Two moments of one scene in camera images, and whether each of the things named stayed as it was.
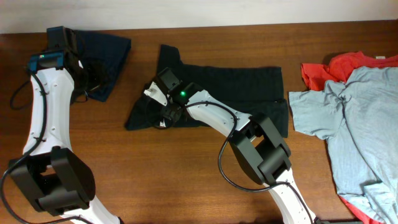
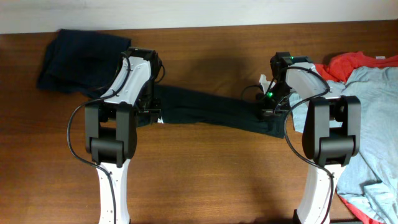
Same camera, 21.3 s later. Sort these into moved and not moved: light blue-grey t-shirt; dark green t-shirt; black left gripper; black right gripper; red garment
Moved: black left gripper; black right gripper; dark green t-shirt
Not moved: light blue-grey t-shirt; red garment
